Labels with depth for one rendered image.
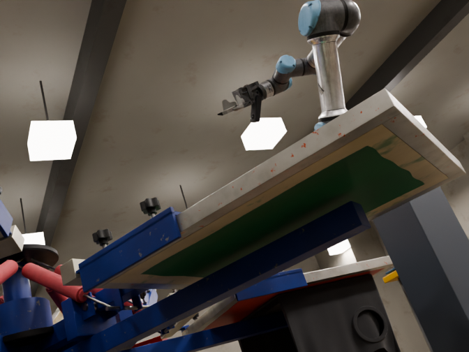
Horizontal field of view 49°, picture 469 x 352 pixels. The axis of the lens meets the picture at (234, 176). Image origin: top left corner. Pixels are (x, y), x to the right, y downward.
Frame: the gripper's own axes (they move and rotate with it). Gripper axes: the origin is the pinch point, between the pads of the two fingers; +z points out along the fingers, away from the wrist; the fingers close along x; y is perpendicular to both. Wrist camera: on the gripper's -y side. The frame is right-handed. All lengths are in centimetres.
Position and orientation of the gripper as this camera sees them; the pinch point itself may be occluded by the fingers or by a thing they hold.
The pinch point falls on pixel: (225, 114)
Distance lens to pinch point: 216.2
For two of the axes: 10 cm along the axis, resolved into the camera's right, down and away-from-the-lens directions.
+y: -3.9, -9.1, -1.6
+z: -8.0, 4.2, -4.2
